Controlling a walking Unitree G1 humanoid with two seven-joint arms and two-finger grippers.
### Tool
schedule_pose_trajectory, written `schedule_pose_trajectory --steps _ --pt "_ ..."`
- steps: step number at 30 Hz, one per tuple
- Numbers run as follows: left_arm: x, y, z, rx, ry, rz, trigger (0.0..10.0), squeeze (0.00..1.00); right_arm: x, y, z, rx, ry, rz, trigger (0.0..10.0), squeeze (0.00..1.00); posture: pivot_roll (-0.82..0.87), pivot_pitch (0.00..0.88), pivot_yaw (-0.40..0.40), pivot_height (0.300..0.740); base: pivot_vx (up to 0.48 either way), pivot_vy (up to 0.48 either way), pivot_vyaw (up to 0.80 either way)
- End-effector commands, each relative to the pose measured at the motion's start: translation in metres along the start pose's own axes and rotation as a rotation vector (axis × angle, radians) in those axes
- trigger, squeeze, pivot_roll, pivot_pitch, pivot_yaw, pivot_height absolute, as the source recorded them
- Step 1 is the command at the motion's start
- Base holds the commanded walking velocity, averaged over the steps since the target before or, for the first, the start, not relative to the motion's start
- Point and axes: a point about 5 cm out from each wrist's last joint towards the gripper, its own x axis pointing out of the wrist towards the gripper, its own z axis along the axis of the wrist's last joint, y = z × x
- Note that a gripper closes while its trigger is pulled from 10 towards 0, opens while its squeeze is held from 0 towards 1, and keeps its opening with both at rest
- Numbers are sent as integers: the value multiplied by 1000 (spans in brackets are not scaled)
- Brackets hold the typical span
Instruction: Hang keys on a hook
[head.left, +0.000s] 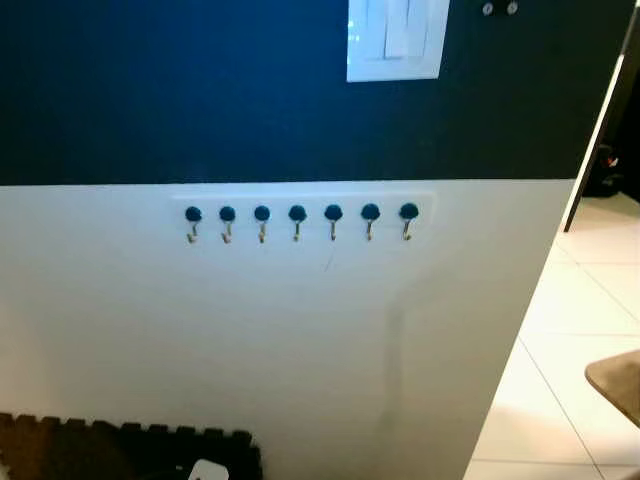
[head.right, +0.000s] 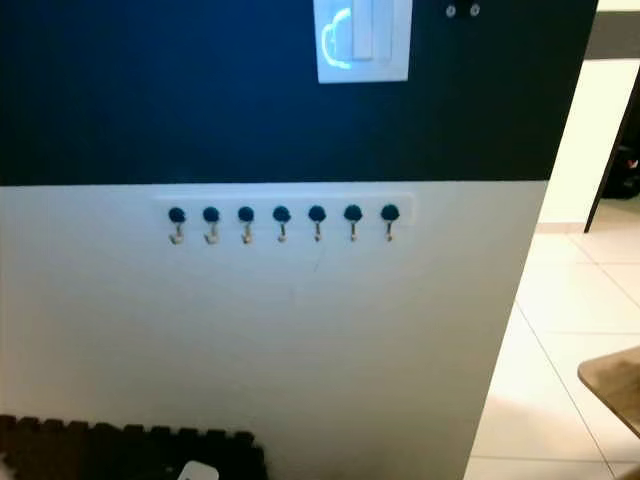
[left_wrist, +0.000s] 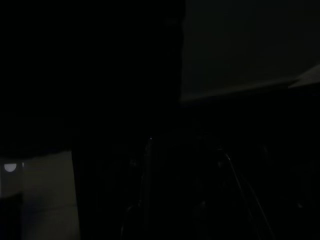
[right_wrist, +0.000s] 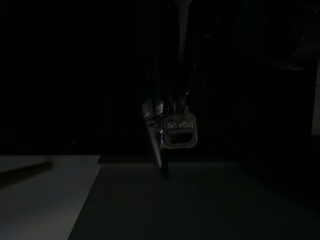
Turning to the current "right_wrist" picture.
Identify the metal key bunch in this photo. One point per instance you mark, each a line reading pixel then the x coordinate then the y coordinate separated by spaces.
pixel 180 127

